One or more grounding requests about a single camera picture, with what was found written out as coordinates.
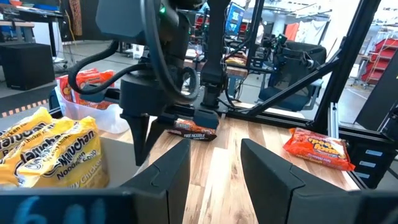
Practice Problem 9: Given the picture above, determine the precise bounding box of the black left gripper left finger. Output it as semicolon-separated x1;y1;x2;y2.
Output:
0;138;192;224

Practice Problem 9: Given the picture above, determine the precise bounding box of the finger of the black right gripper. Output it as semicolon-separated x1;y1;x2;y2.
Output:
143;119;175;156
120;112;150;167

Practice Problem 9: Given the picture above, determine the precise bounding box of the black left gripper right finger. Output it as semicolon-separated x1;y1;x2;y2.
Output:
241;138;398;224

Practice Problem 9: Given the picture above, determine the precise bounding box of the black fire noodle packet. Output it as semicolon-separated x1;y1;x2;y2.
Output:
167;118;218;142

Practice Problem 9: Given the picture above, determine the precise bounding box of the clear plastic bin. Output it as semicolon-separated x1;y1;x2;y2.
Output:
54;74;130;134

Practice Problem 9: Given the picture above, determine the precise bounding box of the brown hanging strip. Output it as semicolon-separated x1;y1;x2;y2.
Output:
68;0;83;37

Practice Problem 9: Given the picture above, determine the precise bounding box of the black speaker box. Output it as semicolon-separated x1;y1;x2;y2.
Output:
0;42;55;91

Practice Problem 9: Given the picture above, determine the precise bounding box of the black office chair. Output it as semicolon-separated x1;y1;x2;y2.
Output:
257;40;327;113

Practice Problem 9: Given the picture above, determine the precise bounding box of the wood-top grey workbench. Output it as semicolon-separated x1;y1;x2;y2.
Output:
0;20;35;44

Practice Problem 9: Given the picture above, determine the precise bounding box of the orange hanging cloth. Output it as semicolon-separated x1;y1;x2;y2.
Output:
284;22;299;41

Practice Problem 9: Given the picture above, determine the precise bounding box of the red shelf rack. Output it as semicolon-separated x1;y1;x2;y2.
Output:
360;37;398;86

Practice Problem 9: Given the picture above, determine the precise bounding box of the white hanging cloth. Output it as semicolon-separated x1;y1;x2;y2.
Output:
297;20;327;44

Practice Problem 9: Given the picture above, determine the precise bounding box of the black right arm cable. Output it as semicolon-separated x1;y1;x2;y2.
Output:
67;0;201;105

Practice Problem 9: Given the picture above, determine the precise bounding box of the silver aluminium post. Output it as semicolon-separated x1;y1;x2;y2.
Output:
328;101;340;139

